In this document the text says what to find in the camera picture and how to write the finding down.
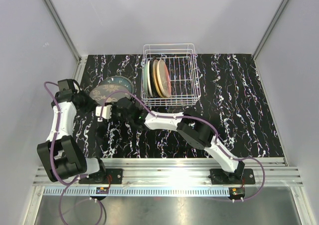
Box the large teal bottom plate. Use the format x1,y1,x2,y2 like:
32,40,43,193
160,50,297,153
103,76,135,96

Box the brown rimmed plate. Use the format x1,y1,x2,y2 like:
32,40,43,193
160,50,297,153
89,84,131,106

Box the mint green floral plate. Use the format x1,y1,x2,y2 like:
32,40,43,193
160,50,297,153
143,61,149,98

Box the blue blossom branch plate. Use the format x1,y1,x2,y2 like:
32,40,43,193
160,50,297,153
102,77,133,93

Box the cream pink leaf plate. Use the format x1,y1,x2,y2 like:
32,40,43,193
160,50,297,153
157,59,171,98

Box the cream yellow leaf plate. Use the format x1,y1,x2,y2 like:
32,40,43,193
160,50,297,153
152,58,163,98

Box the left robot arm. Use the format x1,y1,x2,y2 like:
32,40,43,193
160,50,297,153
37,79,107,185

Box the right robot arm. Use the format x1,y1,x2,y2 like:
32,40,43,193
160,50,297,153
105,97,245,184

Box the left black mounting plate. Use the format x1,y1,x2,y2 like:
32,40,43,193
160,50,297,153
79,168,123,185

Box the black mounting plate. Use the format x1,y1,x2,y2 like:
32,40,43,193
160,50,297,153
208,169,256,185
79,168,123,185

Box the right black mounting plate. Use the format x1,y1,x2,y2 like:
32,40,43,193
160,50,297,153
208,169,256,185

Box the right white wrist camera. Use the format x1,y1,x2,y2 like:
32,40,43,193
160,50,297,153
95,105,112,122

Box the left aluminium frame post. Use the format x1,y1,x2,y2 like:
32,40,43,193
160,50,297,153
34,0,87,69

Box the aluminium frame post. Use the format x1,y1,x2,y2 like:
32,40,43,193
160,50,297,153
252,0,290,60
34,0,87,69

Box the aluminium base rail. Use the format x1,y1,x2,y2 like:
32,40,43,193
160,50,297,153
32,157,304,186

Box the white wire dish rack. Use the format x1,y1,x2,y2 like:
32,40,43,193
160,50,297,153
141,43,201,107

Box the white slotted cable duct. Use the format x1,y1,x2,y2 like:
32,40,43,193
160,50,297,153
43,186,230,197

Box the right aluminium frame post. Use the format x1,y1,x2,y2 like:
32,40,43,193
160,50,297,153
252,0,290,60

